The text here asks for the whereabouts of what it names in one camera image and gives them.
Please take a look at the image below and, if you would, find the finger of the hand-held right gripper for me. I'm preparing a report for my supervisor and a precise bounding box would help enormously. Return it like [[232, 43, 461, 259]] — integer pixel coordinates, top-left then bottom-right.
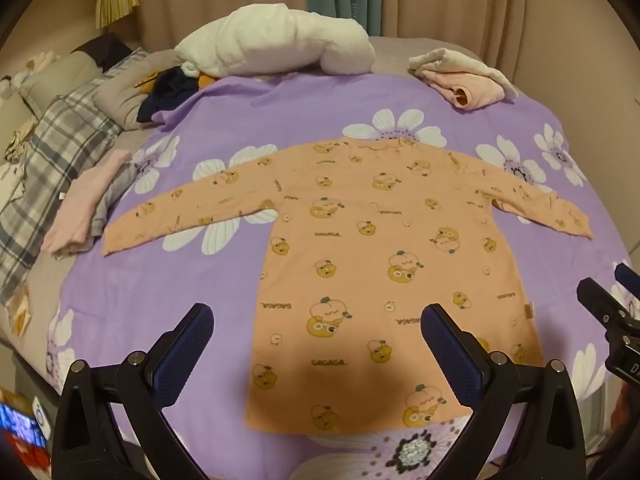
[[576, 278, 640, 342], [614, 262, 640, 292]]

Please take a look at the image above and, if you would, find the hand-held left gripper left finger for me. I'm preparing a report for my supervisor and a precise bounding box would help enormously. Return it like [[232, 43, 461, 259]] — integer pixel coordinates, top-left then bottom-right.
[[52, 302, 216, 480]]

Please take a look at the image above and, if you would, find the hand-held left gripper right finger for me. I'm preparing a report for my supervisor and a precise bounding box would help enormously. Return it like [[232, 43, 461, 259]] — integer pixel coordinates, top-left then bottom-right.
[[421, 303, 587, 480]]

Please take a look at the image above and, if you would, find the orange cartoon print shirt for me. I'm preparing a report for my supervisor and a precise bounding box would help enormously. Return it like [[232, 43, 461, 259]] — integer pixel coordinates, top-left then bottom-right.
[[102, 137, 595, 433]]

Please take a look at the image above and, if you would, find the light pink cloth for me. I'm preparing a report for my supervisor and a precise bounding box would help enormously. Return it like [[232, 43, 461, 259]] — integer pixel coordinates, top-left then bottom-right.
[[41, 149, 132, 256]]

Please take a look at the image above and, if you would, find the colourful box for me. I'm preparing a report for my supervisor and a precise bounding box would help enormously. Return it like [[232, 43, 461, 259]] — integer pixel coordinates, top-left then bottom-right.
[[0, 395, 53, 466]]

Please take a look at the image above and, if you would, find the grey plaid blanket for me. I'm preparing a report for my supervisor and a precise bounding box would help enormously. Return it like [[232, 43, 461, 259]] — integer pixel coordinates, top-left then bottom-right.
[[0, 77, 132, 306]]

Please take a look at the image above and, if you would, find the pink folded garment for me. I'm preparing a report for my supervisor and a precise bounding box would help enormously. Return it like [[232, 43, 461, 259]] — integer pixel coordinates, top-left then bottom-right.
[[419, 71, 506, 110]]

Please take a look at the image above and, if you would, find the navy dark cloth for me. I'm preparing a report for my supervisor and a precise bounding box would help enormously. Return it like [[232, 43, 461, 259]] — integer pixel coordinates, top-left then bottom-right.
[[137, 66, 202, 123]]

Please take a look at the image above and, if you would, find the grey pillow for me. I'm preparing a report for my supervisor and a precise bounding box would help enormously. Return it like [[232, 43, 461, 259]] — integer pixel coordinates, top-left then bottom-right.
[[94, 49, 168, 131]]

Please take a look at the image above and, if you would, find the purple floral bed sheet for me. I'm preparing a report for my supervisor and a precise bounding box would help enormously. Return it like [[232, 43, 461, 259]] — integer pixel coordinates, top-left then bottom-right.
[[45, 67, 636, 480]]

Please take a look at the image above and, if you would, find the cream folded cloth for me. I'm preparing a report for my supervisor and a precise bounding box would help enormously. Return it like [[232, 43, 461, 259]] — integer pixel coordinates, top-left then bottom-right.
[[408, 48, 520, 98]]

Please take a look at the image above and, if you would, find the beige pillow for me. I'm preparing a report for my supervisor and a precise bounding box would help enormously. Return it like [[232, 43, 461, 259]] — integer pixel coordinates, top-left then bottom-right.
[[19, 50, 103, 107]]

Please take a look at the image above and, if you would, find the white fluffy blanket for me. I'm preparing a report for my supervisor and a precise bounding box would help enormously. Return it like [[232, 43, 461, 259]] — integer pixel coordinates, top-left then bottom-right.
[[174, 4, 377, 81]]

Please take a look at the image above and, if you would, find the beige curtain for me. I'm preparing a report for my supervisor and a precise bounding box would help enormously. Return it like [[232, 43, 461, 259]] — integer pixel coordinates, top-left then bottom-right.
[[135, 0, 551, 61]]

